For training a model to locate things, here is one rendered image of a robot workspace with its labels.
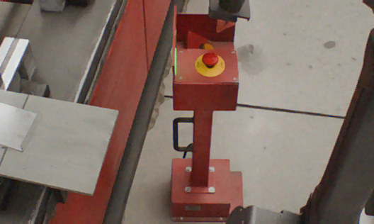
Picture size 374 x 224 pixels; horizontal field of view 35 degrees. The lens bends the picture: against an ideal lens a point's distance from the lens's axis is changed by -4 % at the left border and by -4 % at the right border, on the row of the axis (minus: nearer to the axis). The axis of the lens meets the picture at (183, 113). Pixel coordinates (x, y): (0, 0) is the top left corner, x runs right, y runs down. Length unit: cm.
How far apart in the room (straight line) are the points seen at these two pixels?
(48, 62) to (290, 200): 112
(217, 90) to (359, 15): 143
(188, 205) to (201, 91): 64
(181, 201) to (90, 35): 79
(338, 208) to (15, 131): 66
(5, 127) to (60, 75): 27
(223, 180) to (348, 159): 148
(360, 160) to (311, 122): 178
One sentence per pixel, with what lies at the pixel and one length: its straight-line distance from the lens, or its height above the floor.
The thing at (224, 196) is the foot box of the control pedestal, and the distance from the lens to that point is 205.
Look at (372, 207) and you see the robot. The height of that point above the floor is 104.
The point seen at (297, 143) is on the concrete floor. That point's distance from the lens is 233.
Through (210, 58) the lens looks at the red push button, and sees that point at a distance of 148.
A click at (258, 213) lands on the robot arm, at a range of 80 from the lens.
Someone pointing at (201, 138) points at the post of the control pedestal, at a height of 42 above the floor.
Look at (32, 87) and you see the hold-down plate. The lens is 134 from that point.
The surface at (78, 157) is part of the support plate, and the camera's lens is 111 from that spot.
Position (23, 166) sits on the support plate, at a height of 100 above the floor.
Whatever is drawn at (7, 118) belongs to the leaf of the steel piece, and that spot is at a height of 100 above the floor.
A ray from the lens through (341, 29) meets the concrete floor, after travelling 274.
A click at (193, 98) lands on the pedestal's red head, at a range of 152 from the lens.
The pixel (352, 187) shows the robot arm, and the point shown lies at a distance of 67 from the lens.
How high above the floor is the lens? 194
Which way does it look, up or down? 55 degrees down
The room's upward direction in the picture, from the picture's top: straight up
